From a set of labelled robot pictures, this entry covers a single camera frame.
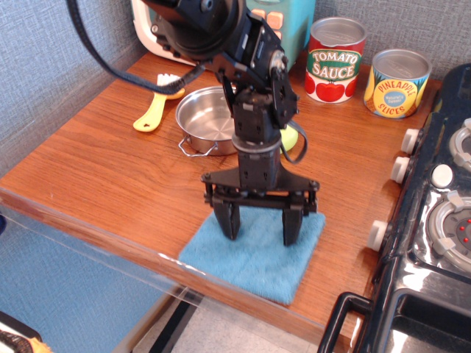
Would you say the black toy stove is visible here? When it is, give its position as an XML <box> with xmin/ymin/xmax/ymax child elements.
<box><xmin>319</xmin><ymin>64</ymin><xmax>470</xmax><ymax>352</ymax></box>

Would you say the pineapple slices can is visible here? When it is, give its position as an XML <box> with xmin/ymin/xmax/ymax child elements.
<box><xmin>364</xmin><ymin>49</ymin><xmax>432</xmax><ymax>119</ymax></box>

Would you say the green toy pear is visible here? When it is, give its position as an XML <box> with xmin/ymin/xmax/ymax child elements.
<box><xmin>280</xmin><ymin>125</ymin><xmax>299</xmax><ymax>151</ymax></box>

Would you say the black braided cable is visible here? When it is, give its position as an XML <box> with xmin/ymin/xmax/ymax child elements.
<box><xmin>65</xmin><ymin>0</ymin><xmax>207</xmax><ymax>97</ymax></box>

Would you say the teal toy microwave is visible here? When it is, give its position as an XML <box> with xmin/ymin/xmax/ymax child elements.
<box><xmin>131</xmin><ymin>0</ymin><xmax>316</xmax><ymax>68</ymax></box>

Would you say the yellow dish brush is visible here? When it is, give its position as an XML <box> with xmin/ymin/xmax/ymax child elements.
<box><xmin>132</xmin><ymin>88</ymin><xmax>185</xmax><ymax>132</ymax></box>

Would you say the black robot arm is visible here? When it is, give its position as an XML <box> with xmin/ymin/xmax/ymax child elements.
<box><xmin>148</xmin><ymin>1</ymin><xmax>319</xmax><ymax>246</ymax></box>

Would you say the small steel pan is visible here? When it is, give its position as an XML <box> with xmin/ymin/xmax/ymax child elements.
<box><xmin>176</xmin><ymin>86</ymin><xmax>236</xmax><ymax>157</ymax></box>

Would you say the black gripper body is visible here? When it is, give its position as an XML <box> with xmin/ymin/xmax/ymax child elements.
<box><xmin>201</xmin><ymin>134</ymin><xmax>319</xmax><ymax>215</ymax></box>

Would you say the tomato sauce can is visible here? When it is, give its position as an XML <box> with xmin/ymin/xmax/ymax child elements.
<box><xmin>305</xmin><ymin>17</ymin><xmax>367</xmax><ymax>104</ymax></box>

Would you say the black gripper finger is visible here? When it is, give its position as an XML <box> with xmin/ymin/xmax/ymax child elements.
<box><xmin>282</xmin><ymin>210</ymin><xmax>303</xmax><ymax>246</ymax></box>
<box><xmin>213</xmin><ymin>203</ymin><xmax>241</xmax><ymax>240</ymax></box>

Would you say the blue cloth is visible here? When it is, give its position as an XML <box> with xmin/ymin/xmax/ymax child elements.
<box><xmin>178</xmin><ymin>207</ymin><xmax>325</xmax><ymax>305</ymax></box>

